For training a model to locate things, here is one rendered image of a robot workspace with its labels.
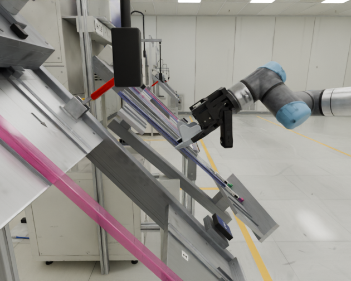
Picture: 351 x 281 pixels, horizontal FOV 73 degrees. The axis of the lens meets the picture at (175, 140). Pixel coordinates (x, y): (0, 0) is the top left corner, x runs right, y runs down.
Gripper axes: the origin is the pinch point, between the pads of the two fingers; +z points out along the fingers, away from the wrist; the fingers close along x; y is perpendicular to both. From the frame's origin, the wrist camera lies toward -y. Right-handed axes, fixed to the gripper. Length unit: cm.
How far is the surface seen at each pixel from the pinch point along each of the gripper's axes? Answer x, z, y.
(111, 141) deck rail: 23.3, 8.4, 14.9
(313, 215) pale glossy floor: -100, -52, -146
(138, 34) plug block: 47, -6, 23
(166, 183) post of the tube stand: 3.1, 9.1, -6.5
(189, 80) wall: -710, -99, -47
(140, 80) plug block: 47, -4, 20
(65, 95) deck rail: 22.7, 10.0, 26.2
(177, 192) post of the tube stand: 3.1, 8.2, -10.8
